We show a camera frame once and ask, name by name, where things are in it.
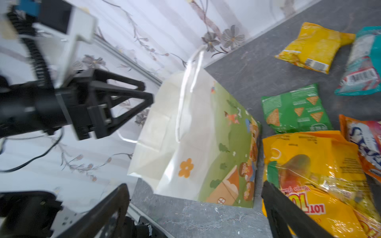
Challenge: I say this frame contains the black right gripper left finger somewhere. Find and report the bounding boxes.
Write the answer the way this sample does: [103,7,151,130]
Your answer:
[58,183,130,238]

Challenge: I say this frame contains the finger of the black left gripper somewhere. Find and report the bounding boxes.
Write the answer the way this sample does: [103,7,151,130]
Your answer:
[89,69,146,92]
[89,88,154,139]

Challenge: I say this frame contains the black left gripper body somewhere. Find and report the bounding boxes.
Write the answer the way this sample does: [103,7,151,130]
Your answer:
[56,69,113,140]

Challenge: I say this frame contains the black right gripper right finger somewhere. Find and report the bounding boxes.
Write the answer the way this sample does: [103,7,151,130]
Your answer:
[262,181,332,238]

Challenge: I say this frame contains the orange snack bag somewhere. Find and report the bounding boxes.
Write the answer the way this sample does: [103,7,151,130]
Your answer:
[263,131,381,238]

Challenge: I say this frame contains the white paper shopping bag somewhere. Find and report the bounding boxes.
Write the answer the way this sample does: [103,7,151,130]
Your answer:
[128,46,261,208]

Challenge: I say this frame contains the green chips bag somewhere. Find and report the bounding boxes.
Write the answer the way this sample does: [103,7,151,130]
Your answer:
[261,84,333,134]

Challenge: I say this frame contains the Fox's lemon blackcurrant candy bag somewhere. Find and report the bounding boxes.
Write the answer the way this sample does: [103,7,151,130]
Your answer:
[339,115,381,181]

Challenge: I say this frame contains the teal candy bag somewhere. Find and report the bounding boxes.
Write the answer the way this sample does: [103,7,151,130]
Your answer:
[334,26,381,96]

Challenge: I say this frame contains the yellow snack packet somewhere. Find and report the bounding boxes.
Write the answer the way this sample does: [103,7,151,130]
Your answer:
[275,22,356,74]

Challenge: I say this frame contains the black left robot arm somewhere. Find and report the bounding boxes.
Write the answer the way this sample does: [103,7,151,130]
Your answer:
[1,68,154,140]

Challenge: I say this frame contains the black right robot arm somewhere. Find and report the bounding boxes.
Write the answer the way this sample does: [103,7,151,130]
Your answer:
[1,182,330,238]

